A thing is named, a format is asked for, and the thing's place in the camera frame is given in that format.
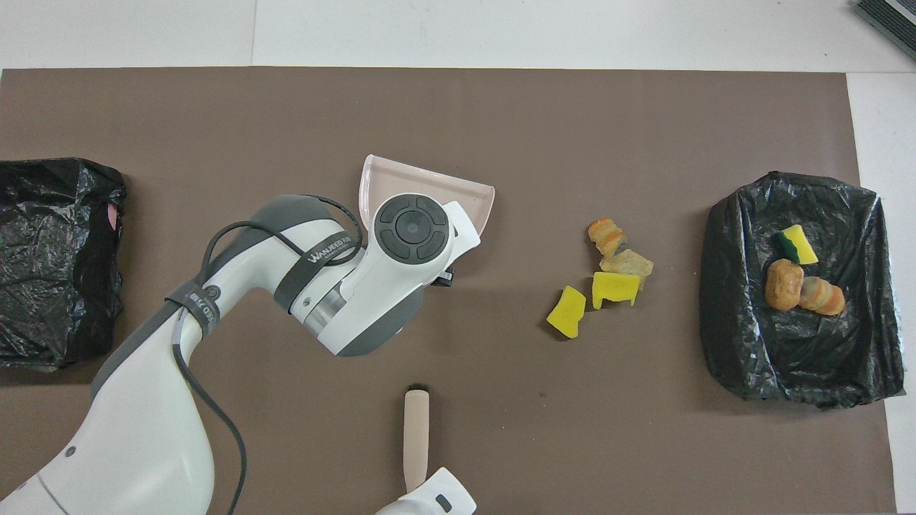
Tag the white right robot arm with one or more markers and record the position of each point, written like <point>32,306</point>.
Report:
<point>429,497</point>

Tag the bumpy golden bread roll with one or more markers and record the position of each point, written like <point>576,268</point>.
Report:
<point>783,285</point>

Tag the black bin with pink spot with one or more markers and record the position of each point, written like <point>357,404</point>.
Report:
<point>50,272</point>

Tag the black bag lined bin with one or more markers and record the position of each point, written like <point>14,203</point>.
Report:
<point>801,357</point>

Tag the brown table mat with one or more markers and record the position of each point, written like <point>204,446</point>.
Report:
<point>572,429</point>

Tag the beige plastic dustpan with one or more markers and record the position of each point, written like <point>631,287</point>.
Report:
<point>429,182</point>

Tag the dark ribbed panel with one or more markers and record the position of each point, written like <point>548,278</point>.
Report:
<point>891,21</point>

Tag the striped orange croissant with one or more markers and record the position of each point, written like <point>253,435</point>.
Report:
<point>823,297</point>
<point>607,236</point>

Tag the beige hand brush black bristles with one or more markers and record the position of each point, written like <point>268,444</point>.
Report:
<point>416,436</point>

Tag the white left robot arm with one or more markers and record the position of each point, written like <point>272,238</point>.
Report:
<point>143,429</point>

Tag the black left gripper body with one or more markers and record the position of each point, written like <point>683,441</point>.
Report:
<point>444,279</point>

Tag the yellow green scouring sponge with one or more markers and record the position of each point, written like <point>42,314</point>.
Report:
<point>567,313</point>
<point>614,290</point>
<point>798,244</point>

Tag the toasted bread chunk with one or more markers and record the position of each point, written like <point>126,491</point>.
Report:
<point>628,263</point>

